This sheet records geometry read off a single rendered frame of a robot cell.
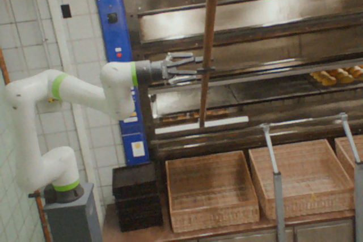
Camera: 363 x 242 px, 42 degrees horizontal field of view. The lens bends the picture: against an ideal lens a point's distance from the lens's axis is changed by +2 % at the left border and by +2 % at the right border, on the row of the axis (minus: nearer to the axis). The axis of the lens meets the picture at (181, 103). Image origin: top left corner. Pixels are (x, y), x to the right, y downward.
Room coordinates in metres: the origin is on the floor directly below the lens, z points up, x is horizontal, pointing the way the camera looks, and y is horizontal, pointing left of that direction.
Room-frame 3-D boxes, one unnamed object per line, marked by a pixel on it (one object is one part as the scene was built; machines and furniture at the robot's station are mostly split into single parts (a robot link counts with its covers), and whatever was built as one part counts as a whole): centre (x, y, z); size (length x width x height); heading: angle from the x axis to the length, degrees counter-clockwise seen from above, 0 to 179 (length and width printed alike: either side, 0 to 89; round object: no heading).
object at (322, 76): (3.48, -1.26, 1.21); 0.61 x 0.48 x 0.06; 1
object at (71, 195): (2.05, 0.66, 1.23); 0.26 x 0.15 x 0.06; 87
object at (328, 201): (2.76, -0.71, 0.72); 0.56 x 0.49 x 0.28; 92
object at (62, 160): (2.04, 0.61, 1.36); 0.16 x 0.13 x 0.19; 138
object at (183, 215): (2.74, -0.11, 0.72); 0.56 x 0.49 x 0.28; 91
